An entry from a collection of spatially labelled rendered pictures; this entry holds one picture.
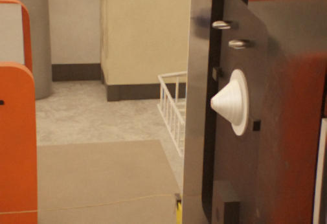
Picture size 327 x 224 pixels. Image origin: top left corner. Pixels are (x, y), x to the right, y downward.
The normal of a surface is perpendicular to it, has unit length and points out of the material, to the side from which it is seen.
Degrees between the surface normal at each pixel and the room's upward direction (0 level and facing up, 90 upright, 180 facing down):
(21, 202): 90
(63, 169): 0
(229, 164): 90
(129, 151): 0
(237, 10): 90
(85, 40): 90
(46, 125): 0
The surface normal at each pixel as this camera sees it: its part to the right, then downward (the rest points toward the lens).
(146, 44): 0.17, 0.37
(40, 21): 0.73, 0.26
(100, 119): 0.03, -0.93
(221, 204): -0.99, 0.04
